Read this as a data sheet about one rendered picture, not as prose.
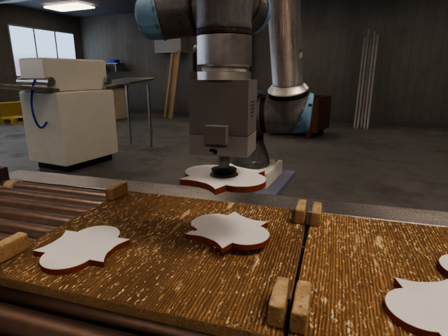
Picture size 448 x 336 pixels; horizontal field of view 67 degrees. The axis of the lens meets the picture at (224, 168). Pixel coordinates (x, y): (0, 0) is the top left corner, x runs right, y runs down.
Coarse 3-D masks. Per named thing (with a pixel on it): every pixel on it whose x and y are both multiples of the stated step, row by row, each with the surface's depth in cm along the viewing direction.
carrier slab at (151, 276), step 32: (128, 192) 77; (64, 224) 60; (96, 224) 60; (128, 224) 60; (160, 224) 60; (288, 224) 60; (32, 256) 50; (128, 256) 50; (160, 256) 50; (192, 256) 50; (224, 256) 50; (256, 256) 50; (288, 256) 50; (32, 288) 43; (64, 288) 42; (96, 288) 42; (128, 288) 42; (160, 288) 42; (192, 288) 42; (224, 288) 42; (256, 288) 42; (160, 320) 38; (192, 320) 37; (224, 320) 37; (256, 320) 37
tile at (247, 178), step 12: (192, 168) 55; (204, 168) 55; (240, 168) 55; (180, 180) 49; (192, 180) 49; (204, 180) 48; (216, 180) 48; (228, 180) 48; (240, 180) 48; (252, 180) 48; (264, 180) 48; (216, 192) 45; (240, 192) 46
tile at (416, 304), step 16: (400, 288) 41; (416, 288) 41; (432, 288) 41; (384, 304) 39; (400, 304) 38; (416, 304) 38; (432, 304) 38; (400, 320) 36; (416, 320) 35; (432, 320) 35
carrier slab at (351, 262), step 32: (352, 224) 60; (384, 224) 60; (416, 224) 60; (320, 256) 50; (352, 256) 50; (384, 256) 50; (416, 256) 50; (320, 288) 42; (352, 288) 42; (384, 288) 42; (320, 320) 37; (352, 320) 37; (384, 320) 37
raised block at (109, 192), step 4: (116, 184) 74; (120, 184) 74; (124, 184) 75; (108, 188) 71; (112, 188) 71; (116, 188) 72; (120, 188) 73; (124, 188) 75; (108, 192) 71; (112, 192) 71; (116, 192) 72; (120, 192) 73; (124, 192) 75; (108, 196) 71; (112, 196) 71; (116, 196) 72; (120, 196) 73; (108, 200) 71; (112, 200) 71
